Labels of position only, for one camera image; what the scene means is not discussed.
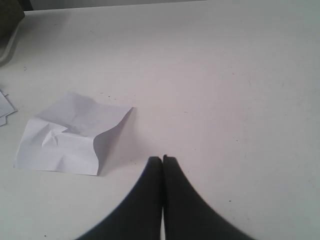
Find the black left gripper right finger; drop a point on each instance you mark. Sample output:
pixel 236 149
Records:
pixel 186 215

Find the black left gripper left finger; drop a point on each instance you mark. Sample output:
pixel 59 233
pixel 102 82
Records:
pixel 139 215

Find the white paper sheet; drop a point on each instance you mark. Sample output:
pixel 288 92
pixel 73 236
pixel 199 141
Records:
pixel 71 136

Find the white rectangular plastic tray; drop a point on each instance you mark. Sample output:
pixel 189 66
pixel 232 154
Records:
pixel 9 25

